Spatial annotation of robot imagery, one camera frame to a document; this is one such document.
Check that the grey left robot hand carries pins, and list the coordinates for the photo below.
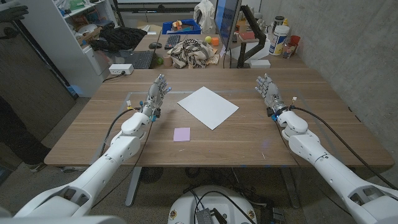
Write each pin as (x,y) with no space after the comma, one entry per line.
(154,99)

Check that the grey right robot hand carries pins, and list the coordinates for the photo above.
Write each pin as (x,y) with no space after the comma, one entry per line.
(272,95)

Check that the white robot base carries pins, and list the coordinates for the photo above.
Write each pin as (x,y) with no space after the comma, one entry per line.
(186,208)

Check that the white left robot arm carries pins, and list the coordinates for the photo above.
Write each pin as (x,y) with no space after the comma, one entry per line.
(102,165)

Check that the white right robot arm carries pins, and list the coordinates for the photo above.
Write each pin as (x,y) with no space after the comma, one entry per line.
(329,174)

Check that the purple sticky note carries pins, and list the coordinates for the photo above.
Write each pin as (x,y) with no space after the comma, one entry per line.
(182,134)

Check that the small white box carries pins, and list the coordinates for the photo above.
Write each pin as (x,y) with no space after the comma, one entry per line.
(260,63)

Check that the small green ball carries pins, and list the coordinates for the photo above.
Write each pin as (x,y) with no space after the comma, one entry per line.
(160,61)

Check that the beige tape roll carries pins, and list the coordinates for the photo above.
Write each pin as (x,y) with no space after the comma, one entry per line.
(167,61)

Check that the black keyboard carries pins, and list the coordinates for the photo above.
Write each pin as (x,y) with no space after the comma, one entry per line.
(172,41)
(141,59)

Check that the white power adapter box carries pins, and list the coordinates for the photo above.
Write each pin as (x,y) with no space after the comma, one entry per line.
(119,69)

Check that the clear glass cup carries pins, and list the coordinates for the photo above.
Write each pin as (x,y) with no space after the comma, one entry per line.
(288,50)

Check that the black computer mouse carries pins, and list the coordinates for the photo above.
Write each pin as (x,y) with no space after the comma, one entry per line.
(155,45)

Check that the white canister blue label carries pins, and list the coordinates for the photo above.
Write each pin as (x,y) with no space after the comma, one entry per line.
(279,40)

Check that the white paper sheet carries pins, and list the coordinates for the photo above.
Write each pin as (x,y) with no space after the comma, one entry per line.
(208,107)

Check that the beige striped cloth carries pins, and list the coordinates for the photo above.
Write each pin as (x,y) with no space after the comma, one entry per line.
(191,54)

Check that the red cup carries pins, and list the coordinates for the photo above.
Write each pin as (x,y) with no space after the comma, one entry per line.
(295,40)

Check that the red book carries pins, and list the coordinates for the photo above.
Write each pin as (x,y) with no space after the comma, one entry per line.
(247,35)

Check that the black crumpled cloth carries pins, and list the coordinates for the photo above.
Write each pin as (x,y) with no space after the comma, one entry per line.
(119,39)

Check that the yellow bottle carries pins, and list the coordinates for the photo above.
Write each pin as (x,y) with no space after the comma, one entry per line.
(285,22)

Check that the black-lid jar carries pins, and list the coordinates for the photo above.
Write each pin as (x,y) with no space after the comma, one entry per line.
(279,20)

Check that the black round grille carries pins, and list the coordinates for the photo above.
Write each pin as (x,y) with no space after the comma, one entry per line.
(151,175)

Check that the blue plastic bin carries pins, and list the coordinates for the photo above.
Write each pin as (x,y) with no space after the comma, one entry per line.
(186,30)

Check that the orange cube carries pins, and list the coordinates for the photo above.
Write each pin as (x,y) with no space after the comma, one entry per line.
(215,41)

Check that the yellow-green ball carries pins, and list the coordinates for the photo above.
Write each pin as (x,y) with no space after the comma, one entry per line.
(208,39)

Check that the computer monitor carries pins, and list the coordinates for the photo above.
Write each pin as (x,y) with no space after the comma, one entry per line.
(227,21)

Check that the grey table leg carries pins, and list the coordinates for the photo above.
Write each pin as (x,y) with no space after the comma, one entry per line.
(290,186)
(133,186)

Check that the white hanging bag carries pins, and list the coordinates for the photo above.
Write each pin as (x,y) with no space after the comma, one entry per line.
(205,15)

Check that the white shelf unit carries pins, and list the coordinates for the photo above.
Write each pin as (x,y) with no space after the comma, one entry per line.
(62,46)

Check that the grey finned box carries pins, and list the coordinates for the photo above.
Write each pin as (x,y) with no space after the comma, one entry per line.
(204,217)

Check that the person in dark clothes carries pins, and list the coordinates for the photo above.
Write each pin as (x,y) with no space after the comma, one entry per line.
(18,137)

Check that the white robot torso edge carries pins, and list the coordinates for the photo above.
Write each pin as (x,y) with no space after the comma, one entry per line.
(62,220)

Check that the dark grey glove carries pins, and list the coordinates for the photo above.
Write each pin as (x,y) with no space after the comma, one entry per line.
(12,14)

